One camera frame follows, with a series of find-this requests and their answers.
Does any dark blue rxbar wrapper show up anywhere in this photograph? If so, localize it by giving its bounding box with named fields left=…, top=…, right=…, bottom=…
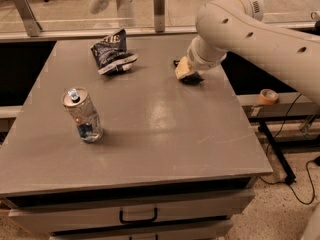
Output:
left=174, top=57, right=203, bottom=85

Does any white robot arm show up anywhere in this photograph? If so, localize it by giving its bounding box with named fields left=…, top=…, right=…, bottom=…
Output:
left=176, top=0, right=320, bottom=240

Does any crumpled dark blue chip bag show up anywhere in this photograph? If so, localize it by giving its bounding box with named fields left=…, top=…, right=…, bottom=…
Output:
left=90, top=29, right=138, bottom=75

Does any orange tape roll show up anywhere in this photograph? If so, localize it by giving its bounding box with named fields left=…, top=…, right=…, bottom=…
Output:
left=259, top=89, right=279, bottom=105

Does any middle metal glass bracket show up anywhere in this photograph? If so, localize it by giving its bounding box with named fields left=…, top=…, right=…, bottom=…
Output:
left=153, top=0, right=165, bottom=33

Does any metal glass bracket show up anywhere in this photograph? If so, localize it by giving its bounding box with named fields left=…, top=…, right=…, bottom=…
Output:
left=12, top=0, right=42, bottom=37
left=153, top=0, right=165, bottom=33

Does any black cable on floor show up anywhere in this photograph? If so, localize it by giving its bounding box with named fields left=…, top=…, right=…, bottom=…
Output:
left=259, top=93, right=320, bottom=206

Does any black metal frame leg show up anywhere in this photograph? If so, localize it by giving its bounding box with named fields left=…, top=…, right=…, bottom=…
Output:
left=258, top=119, right=296, bottom=186

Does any left metal glass bracket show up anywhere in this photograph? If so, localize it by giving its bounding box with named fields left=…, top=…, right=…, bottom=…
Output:
left=12, top=0, right=42, bottom=37

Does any lower drawer with black handle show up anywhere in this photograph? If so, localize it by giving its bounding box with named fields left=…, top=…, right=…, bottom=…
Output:
left=49, top=220, right=232, bottom=240

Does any drawer with black handle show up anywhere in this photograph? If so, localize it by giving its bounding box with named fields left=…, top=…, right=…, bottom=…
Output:
left=49, top=220, right=232, bottom=240
left=9, top=189, right=254, bottom=233

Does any upper drawer with black handle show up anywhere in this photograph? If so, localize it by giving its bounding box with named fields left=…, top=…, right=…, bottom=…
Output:
left=9, top=189, right=254, bottom=233

